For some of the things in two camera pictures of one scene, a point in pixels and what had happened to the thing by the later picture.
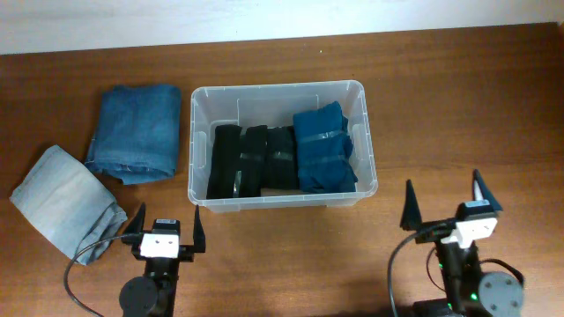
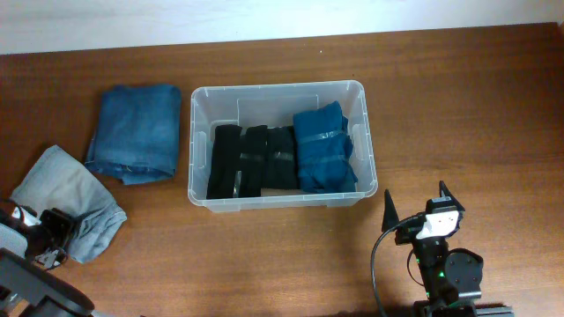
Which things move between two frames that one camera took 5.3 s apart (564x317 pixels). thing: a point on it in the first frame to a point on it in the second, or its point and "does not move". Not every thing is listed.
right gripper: x=413 y=223 to x=408 y=233
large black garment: x=233 y=152 does not move
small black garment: x=281 y=158 does not move
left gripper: x=187 y=253 to x=65 y=224
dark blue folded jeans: x=137 y=136 does not move
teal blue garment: x=325 y=150 does not move
